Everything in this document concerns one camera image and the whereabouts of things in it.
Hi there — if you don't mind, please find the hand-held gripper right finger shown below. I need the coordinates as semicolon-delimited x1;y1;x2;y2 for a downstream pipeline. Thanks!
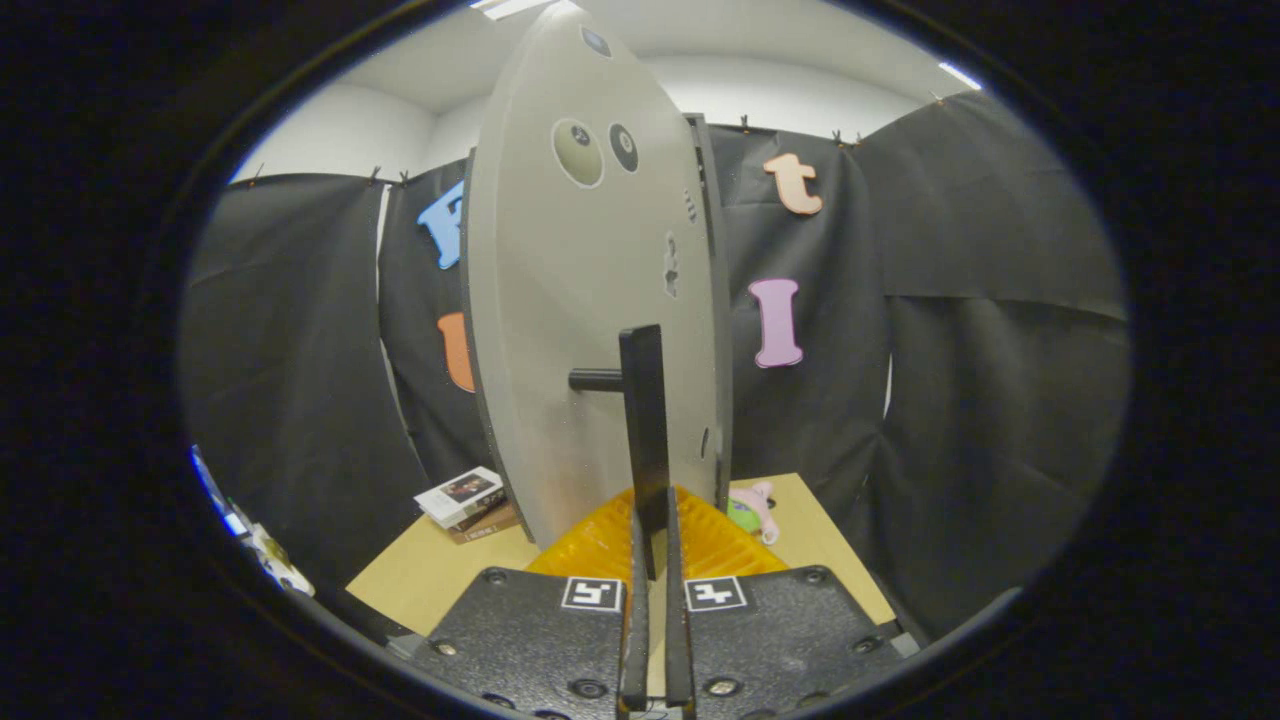
665;487;906;720

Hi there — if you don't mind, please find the beige shoe cabinet door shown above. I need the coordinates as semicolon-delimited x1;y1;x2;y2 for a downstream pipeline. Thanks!
462;0;731;581

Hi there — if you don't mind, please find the pink green plush toy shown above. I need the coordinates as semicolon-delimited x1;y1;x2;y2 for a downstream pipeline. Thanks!
727;481;780;546

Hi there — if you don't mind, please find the brown book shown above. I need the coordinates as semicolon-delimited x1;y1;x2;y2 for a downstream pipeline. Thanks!
447;503;521;545

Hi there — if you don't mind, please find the black backdrop cloth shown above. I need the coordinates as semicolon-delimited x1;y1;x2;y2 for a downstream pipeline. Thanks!
180;90;1136;641

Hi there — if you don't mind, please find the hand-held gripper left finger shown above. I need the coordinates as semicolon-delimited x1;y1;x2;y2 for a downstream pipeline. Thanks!
415;487;651;720

